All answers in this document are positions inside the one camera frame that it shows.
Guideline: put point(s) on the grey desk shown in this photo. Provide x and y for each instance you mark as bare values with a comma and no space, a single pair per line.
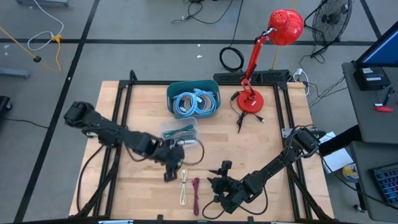
367,124
363,193

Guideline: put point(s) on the black metal table frame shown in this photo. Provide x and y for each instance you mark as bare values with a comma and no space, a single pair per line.
149,82

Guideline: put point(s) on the black mini computer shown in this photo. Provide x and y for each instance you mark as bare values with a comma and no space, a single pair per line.
371,77

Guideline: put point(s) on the white paper sheet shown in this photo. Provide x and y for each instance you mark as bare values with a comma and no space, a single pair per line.
337,160

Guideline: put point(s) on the black pen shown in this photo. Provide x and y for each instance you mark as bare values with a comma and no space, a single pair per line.
388,96

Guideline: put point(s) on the red desk lamp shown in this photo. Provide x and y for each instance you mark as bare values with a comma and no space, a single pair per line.
286,28

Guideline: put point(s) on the clear plastic bin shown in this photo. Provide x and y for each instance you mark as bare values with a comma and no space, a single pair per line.
194,121

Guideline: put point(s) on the black caster base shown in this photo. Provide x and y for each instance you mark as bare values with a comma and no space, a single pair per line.
4,104

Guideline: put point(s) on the teal plastic bin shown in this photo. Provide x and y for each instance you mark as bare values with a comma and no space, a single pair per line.
171,88

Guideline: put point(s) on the blue yellow round object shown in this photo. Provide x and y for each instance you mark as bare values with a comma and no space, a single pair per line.
350,172

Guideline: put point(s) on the red desk object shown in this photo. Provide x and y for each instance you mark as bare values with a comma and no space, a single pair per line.
384,109

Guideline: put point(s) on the grey furniture foot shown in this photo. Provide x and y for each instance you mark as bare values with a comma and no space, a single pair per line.
14,73
43,2

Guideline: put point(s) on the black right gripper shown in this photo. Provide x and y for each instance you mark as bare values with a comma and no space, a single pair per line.
233,193

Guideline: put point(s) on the black desk caster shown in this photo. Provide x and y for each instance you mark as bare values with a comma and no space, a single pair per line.
359,208

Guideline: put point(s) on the backlit keyboard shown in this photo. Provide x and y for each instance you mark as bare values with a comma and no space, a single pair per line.
387,183

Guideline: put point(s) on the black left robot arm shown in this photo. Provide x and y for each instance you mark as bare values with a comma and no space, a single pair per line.
105,127

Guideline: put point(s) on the silver metal bracket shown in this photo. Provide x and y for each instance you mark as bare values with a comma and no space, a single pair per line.
285,132
88,133

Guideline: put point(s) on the black floor fan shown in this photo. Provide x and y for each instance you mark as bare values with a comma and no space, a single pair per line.
331,18

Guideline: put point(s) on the computer monitor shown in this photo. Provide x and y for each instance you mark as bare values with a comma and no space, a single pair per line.
382,49

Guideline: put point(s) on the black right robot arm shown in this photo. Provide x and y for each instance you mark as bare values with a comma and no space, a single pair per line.
280,161

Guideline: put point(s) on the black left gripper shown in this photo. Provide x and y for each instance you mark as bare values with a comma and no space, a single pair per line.
169,154

